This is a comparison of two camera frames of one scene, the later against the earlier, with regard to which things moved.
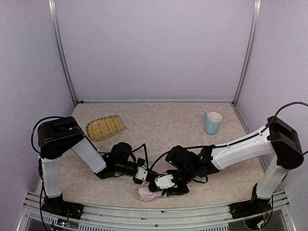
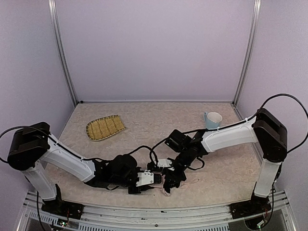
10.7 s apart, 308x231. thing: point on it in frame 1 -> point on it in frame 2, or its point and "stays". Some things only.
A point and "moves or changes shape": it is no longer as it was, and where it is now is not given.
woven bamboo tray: (103, 126) stays
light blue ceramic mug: (212, 122) stays
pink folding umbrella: (144, 194) moves or changes shape
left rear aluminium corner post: (54, 23) stays
